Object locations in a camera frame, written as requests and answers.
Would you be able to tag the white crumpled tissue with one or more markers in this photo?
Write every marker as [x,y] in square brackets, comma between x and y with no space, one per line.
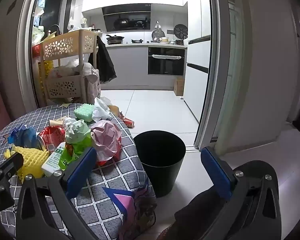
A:
[100,110]

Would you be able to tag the crushed red can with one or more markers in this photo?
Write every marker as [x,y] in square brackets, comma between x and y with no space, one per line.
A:
[51,136]

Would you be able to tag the green white tube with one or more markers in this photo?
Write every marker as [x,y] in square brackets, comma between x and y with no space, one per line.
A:
[52,161]

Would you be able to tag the white sliding door frame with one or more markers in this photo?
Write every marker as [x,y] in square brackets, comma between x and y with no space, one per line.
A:
[222,55]

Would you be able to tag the small dark pot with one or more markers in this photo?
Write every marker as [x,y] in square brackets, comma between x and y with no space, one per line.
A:
[179,42]

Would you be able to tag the beige perforated rack cart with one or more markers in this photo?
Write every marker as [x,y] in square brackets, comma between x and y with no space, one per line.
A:
[65,45]

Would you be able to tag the pink crumpled paper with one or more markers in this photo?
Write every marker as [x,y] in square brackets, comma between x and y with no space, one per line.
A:
[106,137]

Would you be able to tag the yellow mesh bag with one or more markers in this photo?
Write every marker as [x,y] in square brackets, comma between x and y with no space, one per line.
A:
[43,75]

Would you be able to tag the round grey steamer rack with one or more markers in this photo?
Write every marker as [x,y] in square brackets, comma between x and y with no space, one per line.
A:
[157,34]

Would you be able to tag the kitchen faucet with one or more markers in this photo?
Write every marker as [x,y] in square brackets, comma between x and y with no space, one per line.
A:
[55,27]

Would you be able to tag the person's dark trouser leg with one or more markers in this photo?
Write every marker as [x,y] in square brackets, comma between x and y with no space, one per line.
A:
[197,215]

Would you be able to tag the pinkish hanging cloth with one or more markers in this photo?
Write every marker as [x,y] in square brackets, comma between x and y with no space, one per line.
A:
[91,82]

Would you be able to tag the yellow foam net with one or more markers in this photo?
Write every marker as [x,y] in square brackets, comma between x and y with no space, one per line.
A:
[31,160]

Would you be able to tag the black trash bin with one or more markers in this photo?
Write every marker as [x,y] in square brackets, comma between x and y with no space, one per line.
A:
[160,170]

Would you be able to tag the black built-in oven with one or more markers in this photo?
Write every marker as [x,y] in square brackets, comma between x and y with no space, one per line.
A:
[165,65]

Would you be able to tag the grey base cabinet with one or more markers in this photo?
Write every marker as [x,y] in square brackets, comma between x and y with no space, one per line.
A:
[130,65]

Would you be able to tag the light green crumpled paper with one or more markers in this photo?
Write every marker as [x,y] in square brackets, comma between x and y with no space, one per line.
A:
[76,130]

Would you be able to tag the red snack wrapper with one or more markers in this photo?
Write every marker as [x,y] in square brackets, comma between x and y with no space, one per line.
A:
[115,155]

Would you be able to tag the beige paper piece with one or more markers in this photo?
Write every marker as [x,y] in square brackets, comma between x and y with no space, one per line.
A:
[56,122]

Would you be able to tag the white plastic bag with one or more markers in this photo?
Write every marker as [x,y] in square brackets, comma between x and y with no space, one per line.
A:
[65,68]

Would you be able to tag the cardboard box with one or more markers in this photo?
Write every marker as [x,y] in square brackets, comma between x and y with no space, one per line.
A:
[179,86]

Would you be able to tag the black hanging cloth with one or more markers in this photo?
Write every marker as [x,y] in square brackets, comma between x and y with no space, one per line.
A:
[105,62]

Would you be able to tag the black wok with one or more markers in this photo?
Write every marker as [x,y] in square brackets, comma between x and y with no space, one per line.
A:
[115,39]

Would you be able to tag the white fridge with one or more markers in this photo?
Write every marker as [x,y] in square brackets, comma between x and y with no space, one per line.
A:
[195,80]

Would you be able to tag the blue plastic bag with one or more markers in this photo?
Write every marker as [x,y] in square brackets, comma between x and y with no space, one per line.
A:
[23,135]

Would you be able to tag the black range hood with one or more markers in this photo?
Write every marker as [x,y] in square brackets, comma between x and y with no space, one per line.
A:
[126,17]

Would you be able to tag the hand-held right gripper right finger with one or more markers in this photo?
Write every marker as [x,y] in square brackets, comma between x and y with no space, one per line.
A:
[216,172]

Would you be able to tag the stack of bowls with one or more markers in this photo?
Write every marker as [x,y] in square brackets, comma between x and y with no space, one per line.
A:
[165,40]

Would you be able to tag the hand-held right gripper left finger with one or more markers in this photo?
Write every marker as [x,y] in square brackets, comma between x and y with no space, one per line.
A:
[80,172]

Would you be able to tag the green sponge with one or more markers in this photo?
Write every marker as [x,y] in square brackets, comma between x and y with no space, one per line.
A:
[83,112]

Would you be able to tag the gas stove burner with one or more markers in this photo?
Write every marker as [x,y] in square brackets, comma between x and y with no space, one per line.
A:
[137,40]

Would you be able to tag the red drink can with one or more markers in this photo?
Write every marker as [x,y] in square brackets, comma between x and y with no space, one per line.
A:
[128,123]

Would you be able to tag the green snack packet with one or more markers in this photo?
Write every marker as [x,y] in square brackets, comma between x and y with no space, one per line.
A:
[76,146]

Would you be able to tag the grey checked star tablecloth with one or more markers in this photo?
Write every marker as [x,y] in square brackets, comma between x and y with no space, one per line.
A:
[110,180]

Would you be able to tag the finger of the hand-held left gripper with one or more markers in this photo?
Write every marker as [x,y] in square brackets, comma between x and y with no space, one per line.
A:
[7,163]

